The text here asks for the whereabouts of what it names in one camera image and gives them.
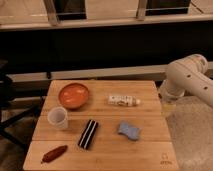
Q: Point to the red sausage toy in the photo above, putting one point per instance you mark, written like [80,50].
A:
[54,153]

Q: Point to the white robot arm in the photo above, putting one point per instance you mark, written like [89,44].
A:
[185,75]

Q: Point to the black chair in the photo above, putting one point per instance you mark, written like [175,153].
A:
[6,96]

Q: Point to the white plastic cup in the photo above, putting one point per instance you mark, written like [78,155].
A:
[58,118]

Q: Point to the orange bowl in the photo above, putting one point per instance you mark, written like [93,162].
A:
[73,95]

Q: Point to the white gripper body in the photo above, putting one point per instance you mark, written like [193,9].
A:
[169,93]

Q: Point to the white labelled bottle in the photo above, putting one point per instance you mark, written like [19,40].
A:
[123,100]

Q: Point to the black white striped eraser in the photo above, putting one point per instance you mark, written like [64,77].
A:
[88,134]

